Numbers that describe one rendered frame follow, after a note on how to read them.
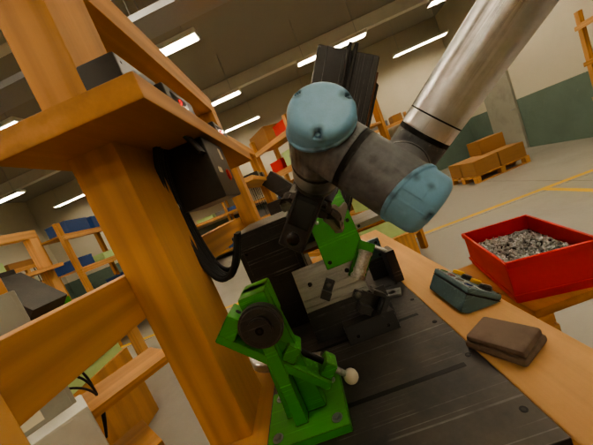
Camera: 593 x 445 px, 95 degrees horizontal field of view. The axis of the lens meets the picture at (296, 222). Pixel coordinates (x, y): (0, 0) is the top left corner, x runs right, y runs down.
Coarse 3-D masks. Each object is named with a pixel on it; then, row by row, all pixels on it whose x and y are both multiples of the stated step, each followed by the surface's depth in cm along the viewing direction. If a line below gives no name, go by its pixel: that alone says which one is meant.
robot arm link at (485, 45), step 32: (480, 0) 30; (512, 0) 28; (544, 0) 28; (480, 32) 30; (512, 32) 29; (448, 64) 33; (480, 64) 31; (448, 96) 33; (480, 96) 33; (416, 128) 36; (448, 128) 35
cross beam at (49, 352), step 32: (224, 224) 120; (96, 288) 49; (128, 288) 50; (64, 320) 37; (96, 320) 41; (128, 320) 47; (0, 352) 29; (32, 352) 32; (64, 352) 35; (96, 352) 39; (0, 384) 28; (32, 384) 31; (64, 384) 34; (32, 416) 30
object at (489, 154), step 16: (480, 144) 581; (496, 144) 583; (512, 144) 561; (464, 160) 611; (480, 160) 542; (496, 160) 547; (512, 160) 549; (528, 160) 550; (464, 176) 576; (480, 176) 544
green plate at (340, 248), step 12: (336, 204) 75; (348, 216) 74; (324, 228) 74; (348, 228) 74; (324, 240) 74; (336, 240) 74; (348, 240) 73; (324, 252) 74; (336, 252) 73; (348, 252) 73; (336, 264) 73
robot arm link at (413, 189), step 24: (360, 144) 28; (384, 144) 29; (408, 144) 34; (360, 168) 28; (384, 168) 28; (408, 168) 27; (432, 168) 28; (360, 192) 30; (384, 192) 28; (408, 192) 27; (432, 192) 27; (384, 216) 30; (408, 216) 28; (432, 216) 28
